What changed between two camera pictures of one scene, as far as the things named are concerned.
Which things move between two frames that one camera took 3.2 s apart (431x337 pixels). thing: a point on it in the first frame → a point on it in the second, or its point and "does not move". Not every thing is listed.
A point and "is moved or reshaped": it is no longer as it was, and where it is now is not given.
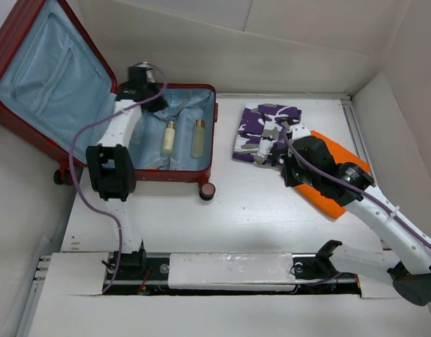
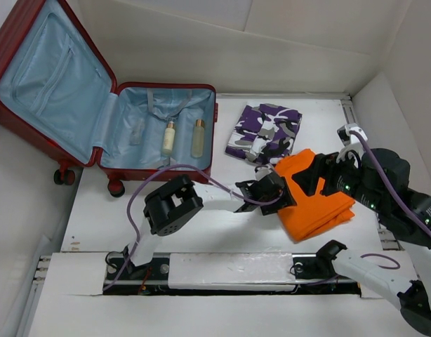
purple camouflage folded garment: [260, 137] does not move
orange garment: [342, 156] is moved or reshaped
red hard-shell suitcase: [50, 91] does not move
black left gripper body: [157, 104] → [267, 209]
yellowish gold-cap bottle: [199, 139] does not move
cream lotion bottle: [168, 138] does not move
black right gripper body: [293, 174] → [345, 177]
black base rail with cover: [280, 273] does not move
